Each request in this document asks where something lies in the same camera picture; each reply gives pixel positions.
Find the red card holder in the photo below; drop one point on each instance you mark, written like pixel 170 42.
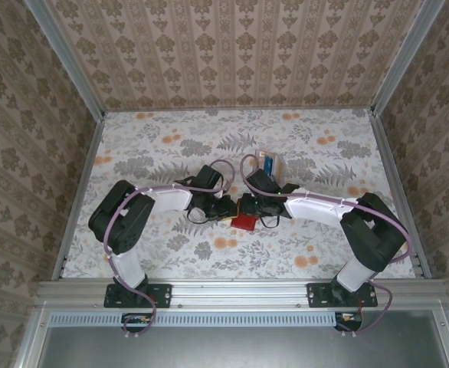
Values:
pixel 245 223

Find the clear acrylic card box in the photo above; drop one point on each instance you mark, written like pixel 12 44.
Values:
pixel 280 172

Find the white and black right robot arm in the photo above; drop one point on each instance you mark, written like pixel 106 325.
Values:
pixel 316 207

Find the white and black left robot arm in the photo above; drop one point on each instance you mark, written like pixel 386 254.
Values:
pixel 128 264

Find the floral patterned table cover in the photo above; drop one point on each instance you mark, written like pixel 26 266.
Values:
pixel 247 260

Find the grey metal panel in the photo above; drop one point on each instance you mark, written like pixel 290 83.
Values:
pixel 240 345

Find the black wiring connector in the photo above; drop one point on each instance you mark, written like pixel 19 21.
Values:
pixel 136 319
pixel 349 317

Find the aluminium mounting rail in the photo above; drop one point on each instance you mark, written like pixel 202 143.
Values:
pixel 240 293

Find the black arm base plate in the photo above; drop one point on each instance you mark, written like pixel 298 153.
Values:
pixel 316 295
pixel 163 295

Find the aluminium table edge rail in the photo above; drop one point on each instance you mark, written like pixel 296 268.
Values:
pixel 91 153
pixel 387 153

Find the aluminium frame post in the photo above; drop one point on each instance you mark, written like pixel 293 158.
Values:
pixel 405 57
pixel 65 57

